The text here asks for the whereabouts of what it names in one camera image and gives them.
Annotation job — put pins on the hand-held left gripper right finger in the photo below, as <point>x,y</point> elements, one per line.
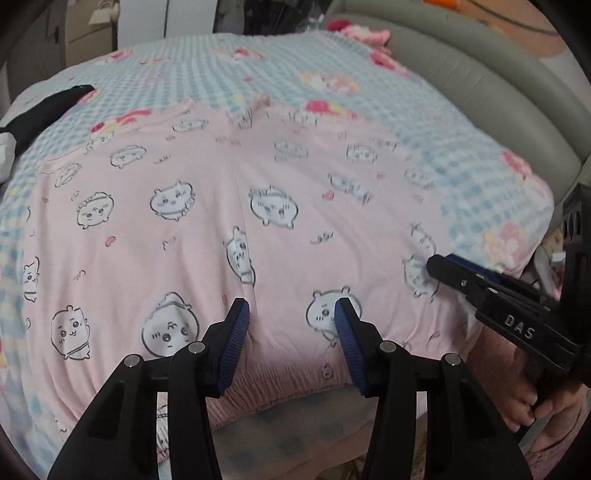
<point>348,350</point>

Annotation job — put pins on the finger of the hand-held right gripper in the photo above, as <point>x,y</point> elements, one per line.
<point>489,274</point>
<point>455,279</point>

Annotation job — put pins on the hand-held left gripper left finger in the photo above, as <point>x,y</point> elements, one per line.
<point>233,350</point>

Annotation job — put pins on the pink cartoon print pants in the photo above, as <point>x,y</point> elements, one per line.
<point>207,230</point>

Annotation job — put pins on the person's right hand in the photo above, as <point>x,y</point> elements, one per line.
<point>521,406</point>

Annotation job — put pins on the pink fluffy rug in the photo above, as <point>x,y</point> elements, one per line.
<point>554,457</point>

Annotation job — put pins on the blue checkered printed blanket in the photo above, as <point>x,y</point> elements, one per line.
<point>415,120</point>

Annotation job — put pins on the grey padded bed headboard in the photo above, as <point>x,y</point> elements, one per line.
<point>498,78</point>

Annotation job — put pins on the pink plush toy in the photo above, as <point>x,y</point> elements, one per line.
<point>360,32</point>

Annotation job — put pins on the white garment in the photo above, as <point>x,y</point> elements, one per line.
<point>5,154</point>

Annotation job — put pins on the black garment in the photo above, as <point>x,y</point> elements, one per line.
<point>41,110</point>

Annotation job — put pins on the beige cabinet with bag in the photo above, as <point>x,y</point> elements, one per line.
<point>87,32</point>

